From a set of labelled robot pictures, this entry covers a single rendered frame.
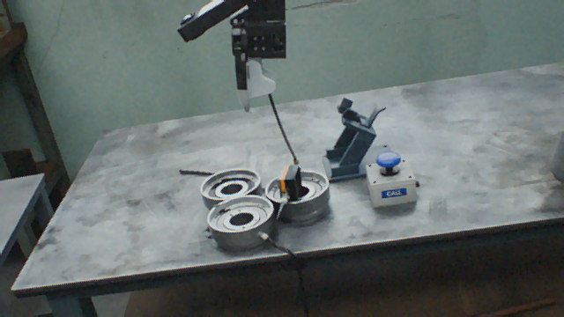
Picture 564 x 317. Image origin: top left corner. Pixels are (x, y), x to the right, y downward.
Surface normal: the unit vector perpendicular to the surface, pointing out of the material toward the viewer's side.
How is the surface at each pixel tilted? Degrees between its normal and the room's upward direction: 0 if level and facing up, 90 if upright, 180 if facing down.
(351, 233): 0
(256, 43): 91
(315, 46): 90
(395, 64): 90
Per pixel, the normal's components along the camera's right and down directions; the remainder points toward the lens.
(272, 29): 0.00, 0.47
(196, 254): -0.15, -0.88
